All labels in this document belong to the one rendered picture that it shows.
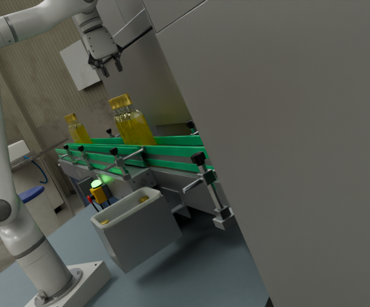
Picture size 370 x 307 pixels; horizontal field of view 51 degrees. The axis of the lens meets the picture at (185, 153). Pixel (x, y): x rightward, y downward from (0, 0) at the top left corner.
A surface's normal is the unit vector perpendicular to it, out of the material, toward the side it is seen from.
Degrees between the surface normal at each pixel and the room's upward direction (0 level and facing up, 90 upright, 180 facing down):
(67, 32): 90
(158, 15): 90
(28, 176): 90
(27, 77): 90
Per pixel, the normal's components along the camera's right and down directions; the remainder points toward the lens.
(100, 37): 0.45, 0.03
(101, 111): -0.47, 0.41
